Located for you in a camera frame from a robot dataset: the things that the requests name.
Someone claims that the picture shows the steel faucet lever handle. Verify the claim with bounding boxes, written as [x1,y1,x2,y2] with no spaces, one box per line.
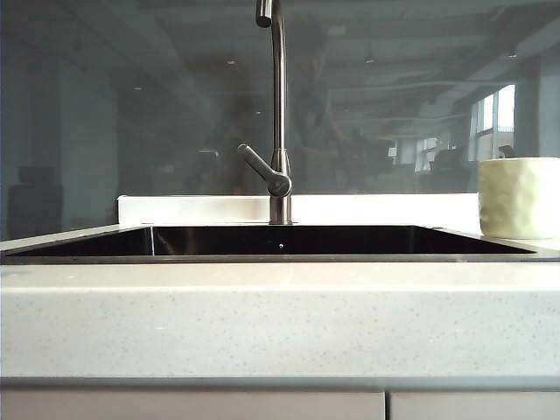
[236,143,293,198]

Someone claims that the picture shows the cream dimpled ceramic mug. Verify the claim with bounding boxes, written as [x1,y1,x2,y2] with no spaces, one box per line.
[477,156,560,241]

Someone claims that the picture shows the dark stainless steel sink basin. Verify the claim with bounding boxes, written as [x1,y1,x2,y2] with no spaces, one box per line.
[0,223,560,265]

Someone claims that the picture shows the stainless steel faucet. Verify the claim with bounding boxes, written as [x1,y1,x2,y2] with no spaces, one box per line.
[254,0,293,226]

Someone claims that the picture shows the wide white cabinet door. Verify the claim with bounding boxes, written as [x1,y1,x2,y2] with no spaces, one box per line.
[0,390,387,420]

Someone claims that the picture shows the narrow white cabinet door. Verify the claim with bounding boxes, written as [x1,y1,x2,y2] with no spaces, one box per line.
[388,390,560,420]

